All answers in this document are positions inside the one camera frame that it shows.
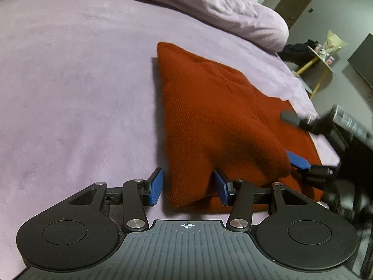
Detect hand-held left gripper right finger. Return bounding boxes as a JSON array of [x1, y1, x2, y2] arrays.
[[214, 169, 313, 233]]

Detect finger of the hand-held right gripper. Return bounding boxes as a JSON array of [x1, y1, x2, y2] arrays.
[[286, 150, 341, 185], [279, 109, 321, 135]]

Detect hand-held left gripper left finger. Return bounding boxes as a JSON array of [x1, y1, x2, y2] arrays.
[[68, 167, 165, 233]]

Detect red knitted cardigan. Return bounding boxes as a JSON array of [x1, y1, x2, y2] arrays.
[[157, 41, 323, 214]]

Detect dark clothes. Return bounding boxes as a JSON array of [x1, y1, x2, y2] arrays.
[[281, 39, 320, 66]]

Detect round side table wooden legs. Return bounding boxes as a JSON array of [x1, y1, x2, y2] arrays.
[[294, 45, 333, 100]]

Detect pink gift box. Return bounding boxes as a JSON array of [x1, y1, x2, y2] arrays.
[[315, 44, 335, 65]]

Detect cream flower bouquet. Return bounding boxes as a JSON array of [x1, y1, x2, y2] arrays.
[[321, 29, 349, 56]]

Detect black television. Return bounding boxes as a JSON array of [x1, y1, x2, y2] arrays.
[[347, 33, 373, 90]]

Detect brown wooden door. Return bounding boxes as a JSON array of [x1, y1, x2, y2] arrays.
[[274, 0, 325, 30]]

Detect purple bed sheet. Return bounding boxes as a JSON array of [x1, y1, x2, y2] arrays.
[[0, 0, 340, 272]]

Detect purple duvet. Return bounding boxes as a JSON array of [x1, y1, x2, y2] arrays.
[[0, 0, 290, 54]]

